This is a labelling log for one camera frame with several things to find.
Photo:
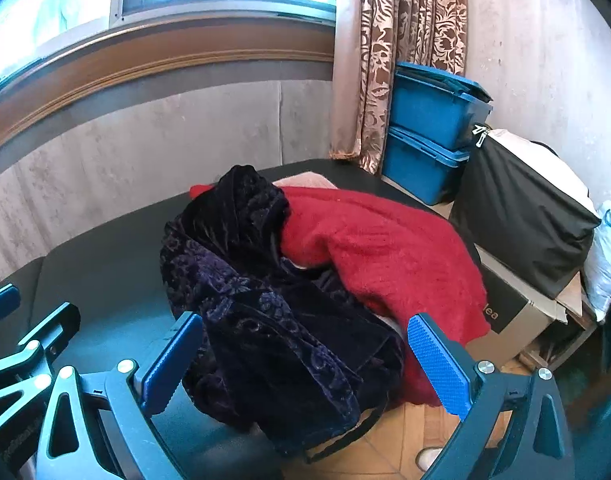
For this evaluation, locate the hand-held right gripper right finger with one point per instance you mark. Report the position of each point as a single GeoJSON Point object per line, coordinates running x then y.
{"type": "Point", "coordinates": [438, 365]}

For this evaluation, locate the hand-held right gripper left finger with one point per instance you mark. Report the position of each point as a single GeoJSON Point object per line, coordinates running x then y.
{"type": "Point", "coordinates": [170, 360]}

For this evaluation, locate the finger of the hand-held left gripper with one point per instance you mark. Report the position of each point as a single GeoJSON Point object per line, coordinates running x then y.
{"type": "Point", "coordinates": [0, 305]}
{"type": "Point", "coordinates": [60, 320]}

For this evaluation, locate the dark purple velvet garment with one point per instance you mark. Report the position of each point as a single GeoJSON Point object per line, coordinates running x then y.
{"type": "Point", "coordinates": [265, 320]}

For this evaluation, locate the cardboard box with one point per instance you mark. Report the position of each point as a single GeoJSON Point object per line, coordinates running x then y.
{"type": "Point", "coordinates": [515, 315]}

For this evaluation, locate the person's white shoe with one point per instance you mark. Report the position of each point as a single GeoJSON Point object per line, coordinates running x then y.
{"type": "Point", "coordinates": [429, 460]}

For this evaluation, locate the red fuzzy sweater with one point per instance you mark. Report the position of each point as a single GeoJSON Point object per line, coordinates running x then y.
{"type": "Point", "coordinates": [385, 250]}

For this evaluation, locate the black and white bag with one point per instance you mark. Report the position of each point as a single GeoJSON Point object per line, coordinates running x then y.
{"type": "Point", "coordinates": [515, 220]}

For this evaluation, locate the white plastic bag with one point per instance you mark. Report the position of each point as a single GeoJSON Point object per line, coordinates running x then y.
{"type": "Point", "coordinates": [605, 260]}

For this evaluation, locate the pale pink cloth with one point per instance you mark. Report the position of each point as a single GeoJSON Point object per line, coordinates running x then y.
{"type": "Point", "coordinates": [305, 180]}

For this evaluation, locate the wooden window sill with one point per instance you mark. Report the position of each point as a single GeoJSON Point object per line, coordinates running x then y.
{"type": "Point", "coordinates": [135, 75]}

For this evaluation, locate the brown floral curtain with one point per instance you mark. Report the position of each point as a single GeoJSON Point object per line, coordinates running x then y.
{"type": "Point", "coordinates": [385, 60]}

